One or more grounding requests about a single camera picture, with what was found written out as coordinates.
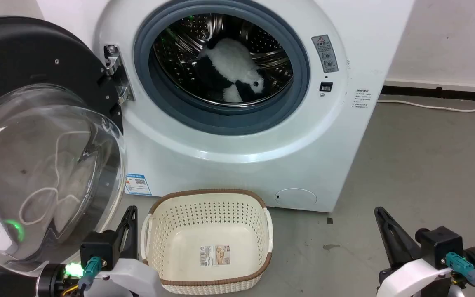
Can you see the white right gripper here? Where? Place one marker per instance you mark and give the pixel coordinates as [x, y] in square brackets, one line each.
[415, 278]

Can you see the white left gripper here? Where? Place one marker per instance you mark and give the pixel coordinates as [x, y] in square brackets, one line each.
[134, 278]

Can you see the washer door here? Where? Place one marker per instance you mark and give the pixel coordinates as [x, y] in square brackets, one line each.
[35, 165]

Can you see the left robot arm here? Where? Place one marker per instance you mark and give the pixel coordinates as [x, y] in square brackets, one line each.
[54, 280]

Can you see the white front-load washing machine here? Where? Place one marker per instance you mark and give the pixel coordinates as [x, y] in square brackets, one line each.
[237, 165]

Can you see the metal door hinge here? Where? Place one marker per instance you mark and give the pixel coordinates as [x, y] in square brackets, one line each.
[118, 72]

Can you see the black door latch slot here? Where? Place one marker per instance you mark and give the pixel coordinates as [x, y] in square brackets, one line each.
[325, 86]

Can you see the blue energy label sticker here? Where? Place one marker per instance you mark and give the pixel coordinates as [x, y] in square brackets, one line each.
[137, 184]

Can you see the cream plastic laundry basket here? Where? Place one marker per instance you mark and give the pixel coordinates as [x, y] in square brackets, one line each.
[204, 243]

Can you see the paper label with barcode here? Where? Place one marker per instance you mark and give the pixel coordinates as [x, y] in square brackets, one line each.
[215, 255]

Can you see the round drain filter cover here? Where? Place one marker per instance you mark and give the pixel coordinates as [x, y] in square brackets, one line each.
[295, 197]

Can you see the small printed text sticker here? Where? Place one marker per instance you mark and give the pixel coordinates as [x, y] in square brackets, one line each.
[362, 99]

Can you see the black baseboard strip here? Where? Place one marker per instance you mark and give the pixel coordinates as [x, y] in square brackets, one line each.
[443, 93]

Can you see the black and white panda plush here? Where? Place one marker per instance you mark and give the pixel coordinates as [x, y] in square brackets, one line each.
[229, 66]

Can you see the stainless steel drum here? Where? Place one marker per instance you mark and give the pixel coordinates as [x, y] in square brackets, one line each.
[179, 41]

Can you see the grey warning sticker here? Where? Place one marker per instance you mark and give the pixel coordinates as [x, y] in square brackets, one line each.
[325, 53]

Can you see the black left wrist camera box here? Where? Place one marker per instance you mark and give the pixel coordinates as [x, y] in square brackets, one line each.
[99, 249]

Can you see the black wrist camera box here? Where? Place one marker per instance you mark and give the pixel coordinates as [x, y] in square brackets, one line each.
[441, 245]
[99, 249]

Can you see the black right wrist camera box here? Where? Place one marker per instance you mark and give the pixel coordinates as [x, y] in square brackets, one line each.
[441, 245]

